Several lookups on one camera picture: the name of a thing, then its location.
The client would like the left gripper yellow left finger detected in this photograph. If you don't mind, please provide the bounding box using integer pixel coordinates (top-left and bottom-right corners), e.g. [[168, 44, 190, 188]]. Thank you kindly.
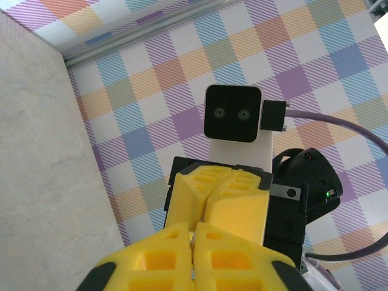
[[79, 222, 195, 291]]

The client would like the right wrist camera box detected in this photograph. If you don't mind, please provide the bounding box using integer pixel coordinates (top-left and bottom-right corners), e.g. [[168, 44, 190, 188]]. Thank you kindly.
[[202, 84, 275, 171]]

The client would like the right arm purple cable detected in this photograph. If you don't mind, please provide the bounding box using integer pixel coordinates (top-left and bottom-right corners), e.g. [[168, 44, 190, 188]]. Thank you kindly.
[[262, 99, 388, 291]]

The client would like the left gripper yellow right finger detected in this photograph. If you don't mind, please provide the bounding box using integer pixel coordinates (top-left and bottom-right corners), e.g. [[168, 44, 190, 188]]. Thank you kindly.
[[192, 222, 313, 291]]

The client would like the aluminium corner post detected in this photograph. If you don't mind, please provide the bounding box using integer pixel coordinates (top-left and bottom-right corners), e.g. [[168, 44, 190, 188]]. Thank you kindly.
[[65, 0, 240, 68]]

